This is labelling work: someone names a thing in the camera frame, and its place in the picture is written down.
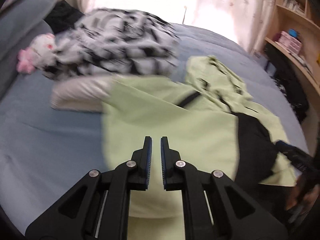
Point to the black crumpled cloth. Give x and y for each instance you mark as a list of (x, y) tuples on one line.
[(62, 17)]

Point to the blue bed cover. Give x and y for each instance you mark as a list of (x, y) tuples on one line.
[(50, 142)]

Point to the white folded garment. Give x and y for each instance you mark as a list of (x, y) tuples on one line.
[(80, 92)]

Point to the wooden bookshelf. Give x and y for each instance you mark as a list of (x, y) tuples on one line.
[(282, 12)]

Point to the green and black hooded jacket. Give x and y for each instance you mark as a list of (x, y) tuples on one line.
[(175, 120)]

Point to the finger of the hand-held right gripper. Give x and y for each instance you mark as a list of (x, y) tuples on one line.
[(297, 156)]

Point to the black and white printed garment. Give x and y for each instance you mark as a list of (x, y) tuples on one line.
[(112, 45)]

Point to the person's right hand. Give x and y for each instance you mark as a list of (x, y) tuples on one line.
[(303, 190)]

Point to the black garment under shelf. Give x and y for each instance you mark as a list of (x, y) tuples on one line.
[(287, 80)]

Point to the grey folded blanket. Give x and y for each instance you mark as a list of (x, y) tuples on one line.
[(22, 17)]

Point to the pink and white cat plush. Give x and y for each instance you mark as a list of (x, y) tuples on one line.
[(40, 52)]

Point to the stack of pink boxes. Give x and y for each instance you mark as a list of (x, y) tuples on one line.
[(288, 42)]

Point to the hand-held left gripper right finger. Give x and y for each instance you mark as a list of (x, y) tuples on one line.
[(163, 155)]

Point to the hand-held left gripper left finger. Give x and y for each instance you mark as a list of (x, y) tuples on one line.
[(148, 155)]

